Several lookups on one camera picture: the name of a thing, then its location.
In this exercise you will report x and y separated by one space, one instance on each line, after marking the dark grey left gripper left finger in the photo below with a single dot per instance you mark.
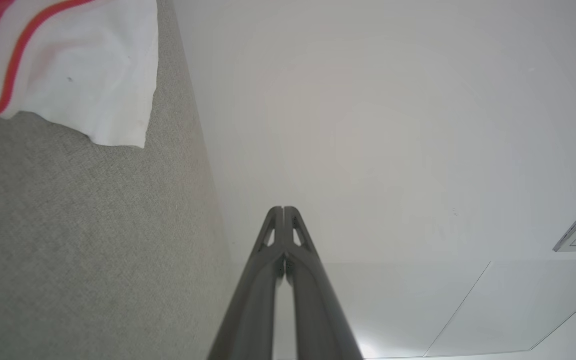
255 300

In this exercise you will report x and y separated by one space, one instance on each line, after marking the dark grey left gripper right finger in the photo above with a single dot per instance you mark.
313 305

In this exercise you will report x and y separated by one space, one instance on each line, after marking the red and white jersey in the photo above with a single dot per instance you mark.
83 65

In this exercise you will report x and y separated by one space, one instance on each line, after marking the grey fabric sofa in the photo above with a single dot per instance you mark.
93 240

